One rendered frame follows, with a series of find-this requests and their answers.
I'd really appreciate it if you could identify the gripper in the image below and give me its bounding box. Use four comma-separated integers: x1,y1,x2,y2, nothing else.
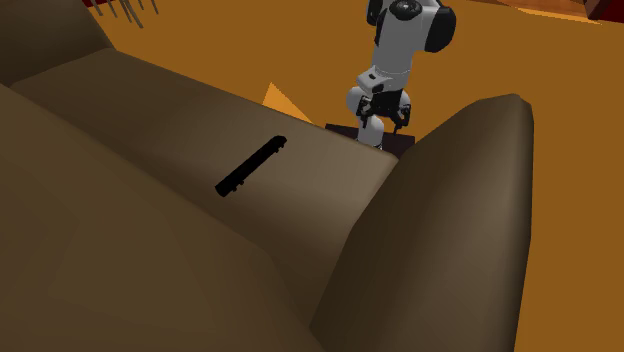
356,88,413,136

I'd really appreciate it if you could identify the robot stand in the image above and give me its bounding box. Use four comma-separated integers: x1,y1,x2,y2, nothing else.
323,122,417,160

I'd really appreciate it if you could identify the black remote control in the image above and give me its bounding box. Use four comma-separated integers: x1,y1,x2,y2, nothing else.
214,134,289,199

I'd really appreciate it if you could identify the brown sofa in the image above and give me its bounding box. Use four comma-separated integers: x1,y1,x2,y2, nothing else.
0,0,535,352

